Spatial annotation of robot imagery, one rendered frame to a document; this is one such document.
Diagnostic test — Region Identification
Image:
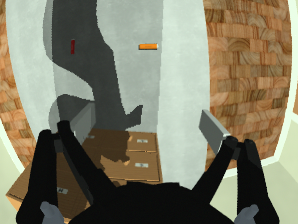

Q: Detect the brown wooden drawer front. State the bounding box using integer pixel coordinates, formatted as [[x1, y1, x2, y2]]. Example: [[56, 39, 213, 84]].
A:
[[94, 150, 159, 182], [82, 129, 105, 148], [101, 131, 156, 152], [56, 148, 96, 173], [10, 166, 81, 216], [76, 181, 127, 216]]

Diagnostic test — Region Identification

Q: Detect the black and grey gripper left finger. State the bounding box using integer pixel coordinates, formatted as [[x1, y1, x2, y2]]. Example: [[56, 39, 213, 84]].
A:
[[16, 103, 142, 224]]

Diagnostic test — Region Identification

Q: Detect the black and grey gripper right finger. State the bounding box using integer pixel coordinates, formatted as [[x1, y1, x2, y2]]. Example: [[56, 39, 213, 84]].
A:
[[171, 109, 280, 224]]

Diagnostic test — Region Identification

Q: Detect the orange battery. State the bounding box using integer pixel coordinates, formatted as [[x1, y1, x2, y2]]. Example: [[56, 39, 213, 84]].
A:
[[140, 44, 159, 49]]

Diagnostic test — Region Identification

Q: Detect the brown chest of drawers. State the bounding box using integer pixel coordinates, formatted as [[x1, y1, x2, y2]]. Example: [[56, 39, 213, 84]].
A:
[[5, 129, 163, 224]]

